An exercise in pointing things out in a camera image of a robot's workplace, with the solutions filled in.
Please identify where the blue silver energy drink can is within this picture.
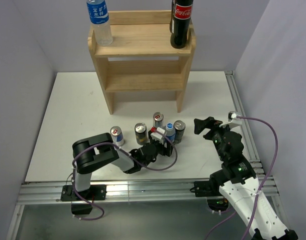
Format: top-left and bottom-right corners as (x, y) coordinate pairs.
(110, 126), (125, 147)

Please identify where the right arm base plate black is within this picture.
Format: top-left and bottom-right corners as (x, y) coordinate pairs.
(189, 180), (221, 198)

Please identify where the small water bottle blue cap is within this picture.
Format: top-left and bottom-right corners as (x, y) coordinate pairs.
(165, 122), (176, 143)

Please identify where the wooden two-tier shelf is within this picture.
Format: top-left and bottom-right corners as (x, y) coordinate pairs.
(87, 10), (197, 114)

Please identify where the Coca-Cola bottle red label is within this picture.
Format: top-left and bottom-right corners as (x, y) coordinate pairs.
(169, 0), (194, 49)

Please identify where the aluminium rail frame right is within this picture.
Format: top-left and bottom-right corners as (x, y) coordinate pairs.
(224, 70), (265, 176)

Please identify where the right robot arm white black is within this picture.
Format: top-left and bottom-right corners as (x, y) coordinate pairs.
(194, 112), (299, 240)

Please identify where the black yellow beverage can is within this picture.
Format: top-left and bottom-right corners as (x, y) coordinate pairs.
(134, 122), (148, 145)

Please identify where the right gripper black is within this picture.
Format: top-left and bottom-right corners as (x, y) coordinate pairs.
(193, 115), (235, 161)

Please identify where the water bottle blue label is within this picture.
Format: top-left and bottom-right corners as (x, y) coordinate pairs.
(86, 0), (113, 46)

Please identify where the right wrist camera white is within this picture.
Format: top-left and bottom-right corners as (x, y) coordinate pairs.
(219, 111), (242, 129)

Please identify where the dark green beverage can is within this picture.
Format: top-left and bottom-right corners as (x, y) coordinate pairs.
(173, 120), (186, 144)

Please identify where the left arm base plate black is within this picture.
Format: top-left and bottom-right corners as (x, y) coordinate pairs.
(60, 184), (107, 202)

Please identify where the silver slim beverage can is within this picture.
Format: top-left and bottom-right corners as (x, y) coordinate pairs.
(153, 112), (164, 129)

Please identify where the aluminium rail frame front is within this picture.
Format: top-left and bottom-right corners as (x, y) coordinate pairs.
(16, 178), (279, 206)

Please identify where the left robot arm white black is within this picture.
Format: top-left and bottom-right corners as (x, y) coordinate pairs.
(72, 131), (177, 200)

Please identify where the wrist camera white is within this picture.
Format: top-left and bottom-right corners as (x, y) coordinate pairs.
(148, 127), (166, 144)
(219, 111), (242, 129)

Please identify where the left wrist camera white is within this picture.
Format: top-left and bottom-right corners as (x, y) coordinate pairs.
(148, 127), (166, 144)

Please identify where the aluminium rail frame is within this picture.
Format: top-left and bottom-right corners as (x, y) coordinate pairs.
(224, 70), (265, 176)
(16, 178), (279, 206)

